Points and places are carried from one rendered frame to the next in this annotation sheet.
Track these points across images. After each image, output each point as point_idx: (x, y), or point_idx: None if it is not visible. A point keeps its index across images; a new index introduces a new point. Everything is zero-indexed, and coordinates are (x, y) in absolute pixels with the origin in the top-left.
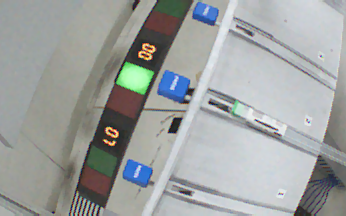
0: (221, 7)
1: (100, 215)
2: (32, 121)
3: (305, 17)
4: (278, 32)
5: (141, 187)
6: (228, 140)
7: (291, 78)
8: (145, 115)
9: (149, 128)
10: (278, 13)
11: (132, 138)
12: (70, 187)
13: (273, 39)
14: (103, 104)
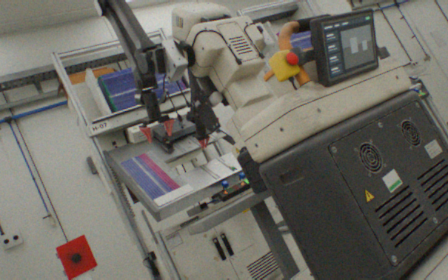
0: (193, 277)
1: (267, 251)
2: None
3: (195, 178)
4: (209, 177)
5: (249, 246)
6: (238, 167)
7: (215, 170)
8: (235, 267)
9: (237, 261)
10: (204, 180)
11: (242, 265)
12: (272, 276)
13: (212, 175)
14: None
